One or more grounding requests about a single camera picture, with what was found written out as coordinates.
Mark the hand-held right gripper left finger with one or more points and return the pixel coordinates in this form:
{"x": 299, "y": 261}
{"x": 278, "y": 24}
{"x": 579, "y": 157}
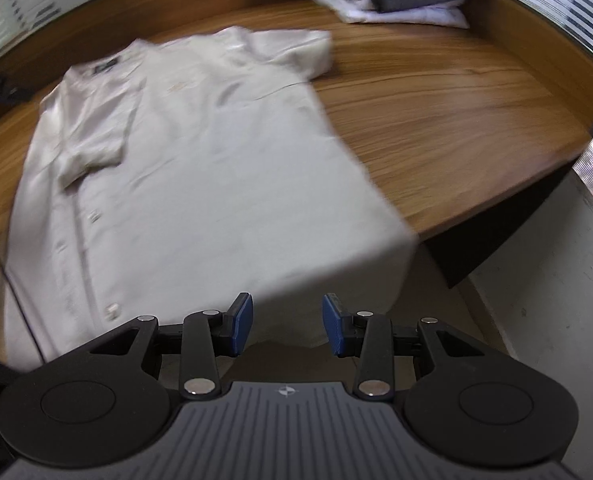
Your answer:
{"x": 242, "y": 325}

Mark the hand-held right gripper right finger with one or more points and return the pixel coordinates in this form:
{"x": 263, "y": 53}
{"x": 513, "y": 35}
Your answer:
{"x": 332, "y": 325}

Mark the beige short-sleeved shirt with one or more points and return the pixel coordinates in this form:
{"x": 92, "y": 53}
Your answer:
{"x": 216, "y": 175}

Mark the striped frosted glass partition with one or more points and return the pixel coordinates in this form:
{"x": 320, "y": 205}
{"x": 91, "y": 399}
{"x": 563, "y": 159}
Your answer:
{"x": 36, "y": 0}
{"x": 551, "y": 10}

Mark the white folded garment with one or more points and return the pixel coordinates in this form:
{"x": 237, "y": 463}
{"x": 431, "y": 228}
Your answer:
{"x": 406, "y": 15}

